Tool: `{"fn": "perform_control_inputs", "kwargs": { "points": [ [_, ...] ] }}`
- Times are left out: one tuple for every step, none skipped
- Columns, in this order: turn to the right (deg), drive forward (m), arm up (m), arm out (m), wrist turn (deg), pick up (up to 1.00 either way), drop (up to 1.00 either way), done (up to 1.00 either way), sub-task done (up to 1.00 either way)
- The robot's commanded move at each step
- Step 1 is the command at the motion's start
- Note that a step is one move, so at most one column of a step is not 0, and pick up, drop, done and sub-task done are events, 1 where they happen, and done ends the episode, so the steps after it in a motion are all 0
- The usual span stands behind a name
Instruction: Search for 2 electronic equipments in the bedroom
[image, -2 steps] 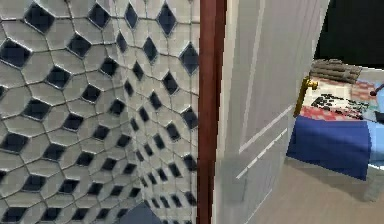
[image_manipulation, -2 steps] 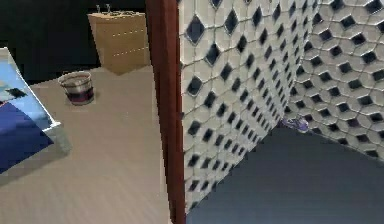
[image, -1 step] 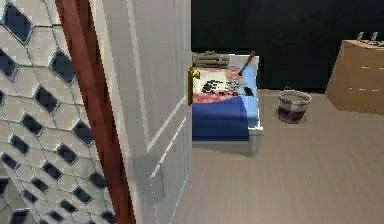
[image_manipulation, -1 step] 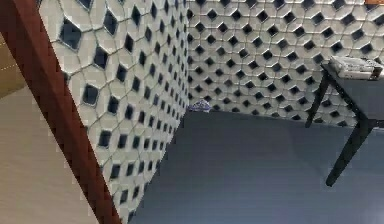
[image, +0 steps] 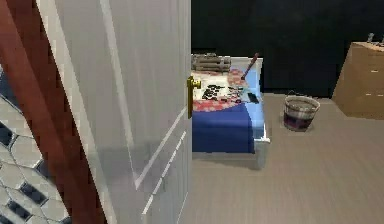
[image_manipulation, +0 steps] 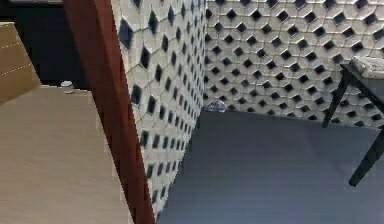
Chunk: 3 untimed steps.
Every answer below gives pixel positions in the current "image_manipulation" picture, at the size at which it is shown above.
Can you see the small blue white object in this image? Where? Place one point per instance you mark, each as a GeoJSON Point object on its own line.
{"type": "Point", "coordinates": [215, 106]}

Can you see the small grey round object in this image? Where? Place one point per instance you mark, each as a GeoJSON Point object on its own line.
{"type": "Point", "coordinates": [67, 84]}

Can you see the black table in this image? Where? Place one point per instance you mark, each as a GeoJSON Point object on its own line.
{"type": "Point", "coordinates": [365, 87]}

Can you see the pale grey flat box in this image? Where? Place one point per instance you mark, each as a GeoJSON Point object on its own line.
{"type": "Point", "coordinates": [369, 66]}

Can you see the tan wooden cabinet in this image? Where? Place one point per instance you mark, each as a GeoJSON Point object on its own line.
{"type": "Point", "coordinates": [15, 63]}

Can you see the red-brown wooden door frame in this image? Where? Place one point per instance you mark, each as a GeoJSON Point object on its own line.
{"type": "Point", "coordinates": [110, 100]}

